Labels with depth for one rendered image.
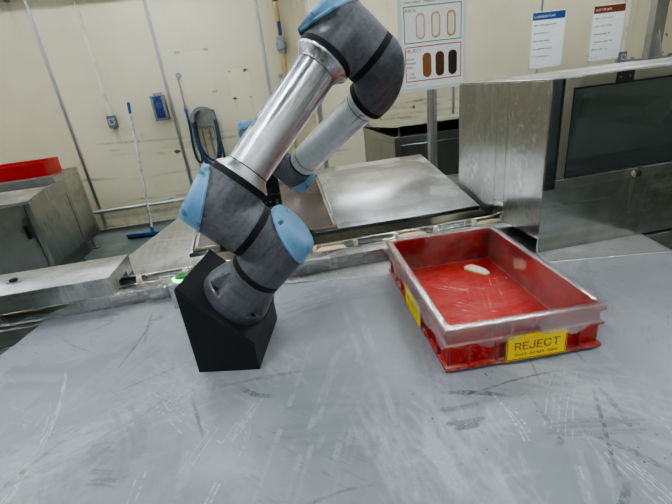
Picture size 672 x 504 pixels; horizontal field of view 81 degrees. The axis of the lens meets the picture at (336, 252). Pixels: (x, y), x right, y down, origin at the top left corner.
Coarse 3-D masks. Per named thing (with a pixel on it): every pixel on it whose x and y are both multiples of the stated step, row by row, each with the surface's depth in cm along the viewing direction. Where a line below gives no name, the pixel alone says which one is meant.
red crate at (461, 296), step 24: (456, 264) 117; (480, 264) 115; (432, 288) 106; (456, 288) 104; (480, 288) 103; (504, 288) 101; (456, 312) 94; (480, 312) 93; (504, 312) 92; (528, 312) 91; (432, 336) 83; (576, 336) 77; (456, 360) 75; (480, 360) 76; (504, 360) 76
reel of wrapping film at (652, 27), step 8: (656, 0) 143; (664, 0) 143; (656, 8) 143; (664, 8) 144; (656, 16) 144; (664, 16) 145; (648, 24) 147; (656, 24) 145; (664, 24) 146; (648, 32) 148; (656, 32) 147; (648, 40) 148; (648, 48) 149
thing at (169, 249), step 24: (456, 216) 156; (480, 216) 153; (168, 240) 169; (336, 240) 147; (528, 240) 128; (624, 240) 120; (648, 240) 118; (144, 264) 147; (168, 264) 144; (192, 264) 141; (360, 264) 125; (384, 264) 123
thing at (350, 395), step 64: (640, 256) 110; (64, 320) 113; (128, 320) 109; (320, 320) 98; (384, 320) 95; (640, 320) 84; (0, 384) 89; (64, 384) 86; (128, 384) 84; (192, 384) 81; (256, 384) 79; (320, 384) 77; (384, 384) 75; (448, 384) 73; (512, 384) 71; (576, 384) 70; (640, 384) 68; (0, 448) 71; (64, 448) 70; (128, 448) 68; (192, 448) 66; (256, 448) 65; (320, 448) 64; (384, 448) 62; (448, 448) 61; (512, 448) 60; (576, 448) 58; (640, 448) 57
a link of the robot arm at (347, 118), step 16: (400, 48) 78; (384, 64) 76; (400, 64) 78; (368, 80) 78; (384, 80) 78; (400, 80) 80; (352, 96) 84; (368, 96) 82; (384, 96) 81; (336, 112) 90; (352, 112) 87; (368, 112) 85; (384, 112) 86; (320, 128) 94; (336, 128) 91; (352, 128) 90; (304, 144) 100; (320, 144) 96; (336, 144) 95; (288, 160) 105; (304, 160) 101; (320, 160) 100; (288, 176) 107; (304, 176) 106
